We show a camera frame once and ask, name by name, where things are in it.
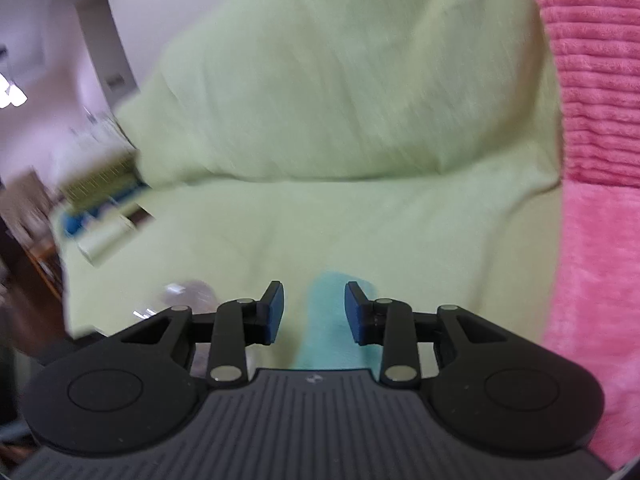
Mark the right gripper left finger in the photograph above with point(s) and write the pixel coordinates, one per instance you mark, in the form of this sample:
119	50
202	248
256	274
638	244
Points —
239	324

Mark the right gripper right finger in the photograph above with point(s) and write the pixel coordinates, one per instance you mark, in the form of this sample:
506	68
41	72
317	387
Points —
388	323

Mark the teal microfiber cloth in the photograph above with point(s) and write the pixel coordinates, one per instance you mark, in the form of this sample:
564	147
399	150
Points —
328	343

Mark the dark smartphone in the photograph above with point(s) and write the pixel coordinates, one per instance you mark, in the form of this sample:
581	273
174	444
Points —
138	217

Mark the white cylindrical bottle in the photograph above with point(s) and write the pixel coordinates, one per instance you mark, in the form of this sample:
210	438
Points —
98	241

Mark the blue floral blanket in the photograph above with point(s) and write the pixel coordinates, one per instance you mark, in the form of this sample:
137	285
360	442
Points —
73	221

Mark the light green sofa cover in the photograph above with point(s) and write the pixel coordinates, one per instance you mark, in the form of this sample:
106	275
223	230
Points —
412	143

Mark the green patterned cushion upper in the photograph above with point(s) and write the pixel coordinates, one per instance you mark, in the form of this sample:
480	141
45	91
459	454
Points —
100	183

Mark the pink fleece blanket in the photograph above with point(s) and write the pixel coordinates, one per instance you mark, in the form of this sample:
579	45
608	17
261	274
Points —
594	318

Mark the white patterned pillow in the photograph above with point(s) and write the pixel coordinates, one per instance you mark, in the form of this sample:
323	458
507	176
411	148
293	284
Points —
94	148

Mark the wooden chair with cover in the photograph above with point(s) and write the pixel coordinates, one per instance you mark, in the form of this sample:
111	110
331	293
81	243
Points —
26	205

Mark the ceiling pendant lamp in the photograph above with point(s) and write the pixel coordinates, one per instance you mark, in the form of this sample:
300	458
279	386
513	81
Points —
10	92

